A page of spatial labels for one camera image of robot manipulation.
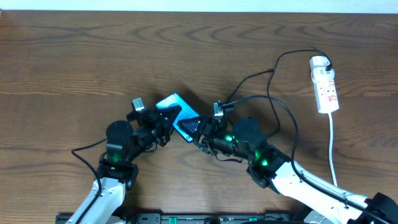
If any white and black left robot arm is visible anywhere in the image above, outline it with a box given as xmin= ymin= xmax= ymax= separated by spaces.
xmin=66 ymin=105 xmax=182 ymax=223

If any black USB charger cable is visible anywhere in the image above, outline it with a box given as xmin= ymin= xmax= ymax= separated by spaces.
xmin=223 ymin=49 xmax=333 ymax=138

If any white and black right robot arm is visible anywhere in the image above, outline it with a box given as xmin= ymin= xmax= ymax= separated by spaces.
xmin=177 ymin=116 xmax=397 ymax=223

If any blue Galaxy smartphone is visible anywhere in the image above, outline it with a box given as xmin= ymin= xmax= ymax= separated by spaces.
xmin=155 ymin=93 xmax=199 ymax=143

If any white power strip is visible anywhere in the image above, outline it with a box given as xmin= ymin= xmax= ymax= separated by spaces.
xmin=310 ymin=56 xmax=339 ymax=114

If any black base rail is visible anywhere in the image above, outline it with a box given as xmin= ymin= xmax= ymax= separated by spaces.
xmin=55 ymin=212 xmax=312 ymax=224

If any white power strip cord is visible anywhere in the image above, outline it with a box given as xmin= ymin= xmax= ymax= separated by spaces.
xmin=328 ymin=112 xmax=338 ymax=187

